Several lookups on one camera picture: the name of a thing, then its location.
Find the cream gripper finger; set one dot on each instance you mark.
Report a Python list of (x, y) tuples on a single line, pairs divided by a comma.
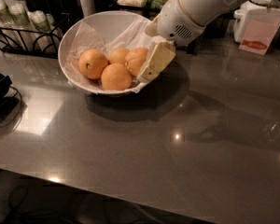
[(160, 54)]

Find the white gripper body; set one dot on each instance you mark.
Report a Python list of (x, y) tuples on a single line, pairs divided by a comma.
[(174, 21)]

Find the orange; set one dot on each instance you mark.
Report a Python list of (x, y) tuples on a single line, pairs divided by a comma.
[(116, 77), (92, 63), (117, 55), (135, 59)]

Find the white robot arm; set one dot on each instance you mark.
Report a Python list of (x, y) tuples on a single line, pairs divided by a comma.
[(205, 11)]

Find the white paper bowl liner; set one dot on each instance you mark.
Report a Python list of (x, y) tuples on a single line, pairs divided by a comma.
[(130, 36)]

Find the white bowl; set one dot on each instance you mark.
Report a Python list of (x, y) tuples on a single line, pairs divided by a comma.
[(112, 24)]

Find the black condiment shelf rack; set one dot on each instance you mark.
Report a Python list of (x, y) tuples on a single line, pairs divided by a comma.
[(190, 48)]

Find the white cylindrical container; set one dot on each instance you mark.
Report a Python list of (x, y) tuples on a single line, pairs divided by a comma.
[(86, 0)]

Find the right paper cup stack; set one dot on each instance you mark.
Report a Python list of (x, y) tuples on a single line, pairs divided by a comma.
[(40, 22)]

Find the paper cup stack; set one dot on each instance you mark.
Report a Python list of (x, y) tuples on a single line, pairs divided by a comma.
[(40, 22), (6, 24), (22, 23)]

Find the middle paper cup stack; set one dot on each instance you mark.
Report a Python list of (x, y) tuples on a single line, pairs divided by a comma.
[(22, 23)]

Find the left paper cup stack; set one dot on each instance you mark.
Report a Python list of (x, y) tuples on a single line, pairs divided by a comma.
[(6, 24)]

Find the black wire cup rack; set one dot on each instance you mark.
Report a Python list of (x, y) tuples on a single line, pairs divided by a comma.
[(59, 29)]

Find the black tray with wire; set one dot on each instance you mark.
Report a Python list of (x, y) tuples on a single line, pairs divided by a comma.
[(10, 101)]

